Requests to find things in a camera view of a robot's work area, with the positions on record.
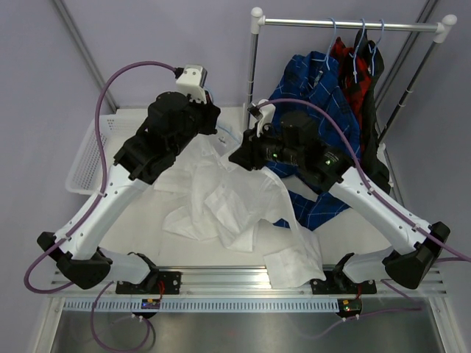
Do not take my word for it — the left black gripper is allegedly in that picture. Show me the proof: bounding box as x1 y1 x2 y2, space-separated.
169 90 220 157

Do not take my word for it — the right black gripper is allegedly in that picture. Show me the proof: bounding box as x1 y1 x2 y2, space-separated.
229 121 303 171

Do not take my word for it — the white shirt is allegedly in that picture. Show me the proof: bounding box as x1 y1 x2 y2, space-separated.
154 135 326 289

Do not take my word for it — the blue plaid shirt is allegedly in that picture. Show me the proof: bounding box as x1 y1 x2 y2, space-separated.
269 51 361 231

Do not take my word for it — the light blue wire hanger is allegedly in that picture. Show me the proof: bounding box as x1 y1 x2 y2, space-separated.
216 123 242 144

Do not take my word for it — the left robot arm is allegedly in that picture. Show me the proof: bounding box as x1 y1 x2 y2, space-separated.
38 91 221 293

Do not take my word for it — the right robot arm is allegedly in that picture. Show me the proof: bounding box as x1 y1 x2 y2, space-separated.
229 111 450 292

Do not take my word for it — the black pinstripe shirt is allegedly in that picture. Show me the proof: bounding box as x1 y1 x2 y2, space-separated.
358 39 391 193

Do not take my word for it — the red black plaid shirt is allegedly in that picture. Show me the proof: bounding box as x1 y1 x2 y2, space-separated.
330 37 372 115

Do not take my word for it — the white plastic basket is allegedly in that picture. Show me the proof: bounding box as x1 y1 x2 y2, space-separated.
65 109 146 196

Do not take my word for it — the white and silver clothes rack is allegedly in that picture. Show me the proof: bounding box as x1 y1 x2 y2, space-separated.
245 1 458 143

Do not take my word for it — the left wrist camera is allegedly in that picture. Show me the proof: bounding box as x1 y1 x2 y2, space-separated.
175 65 208 104

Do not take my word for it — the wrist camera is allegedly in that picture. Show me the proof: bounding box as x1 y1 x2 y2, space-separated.
175 65 208 104
247 99 276 138

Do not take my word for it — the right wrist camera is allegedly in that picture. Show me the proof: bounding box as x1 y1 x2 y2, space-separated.
247 99 276 138

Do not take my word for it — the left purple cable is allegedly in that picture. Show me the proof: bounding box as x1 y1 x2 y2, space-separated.
24 61 180 349

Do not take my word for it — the blue shirt wire hanger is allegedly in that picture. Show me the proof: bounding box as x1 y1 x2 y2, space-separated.
324 18 337 71

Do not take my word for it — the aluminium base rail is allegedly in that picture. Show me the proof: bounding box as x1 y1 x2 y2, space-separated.
51 265 447 297

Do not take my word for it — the red shirt wire hanger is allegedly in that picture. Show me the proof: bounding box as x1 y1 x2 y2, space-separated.
352 18 366 84

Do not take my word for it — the grey frame post left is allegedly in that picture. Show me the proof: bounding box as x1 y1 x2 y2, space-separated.
50 0 106 90

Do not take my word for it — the grey frame post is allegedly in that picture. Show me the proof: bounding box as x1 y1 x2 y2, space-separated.
50 0 106 90
373 0 439 107

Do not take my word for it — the grey frame post right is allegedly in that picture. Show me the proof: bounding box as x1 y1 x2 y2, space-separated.
373 0 439 107

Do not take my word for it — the black shirt wire hanger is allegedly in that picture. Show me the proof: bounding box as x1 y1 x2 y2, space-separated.
368 19 386 76

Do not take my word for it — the white slotted cable duct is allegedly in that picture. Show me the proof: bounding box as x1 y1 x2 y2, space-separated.
63 298 339 313

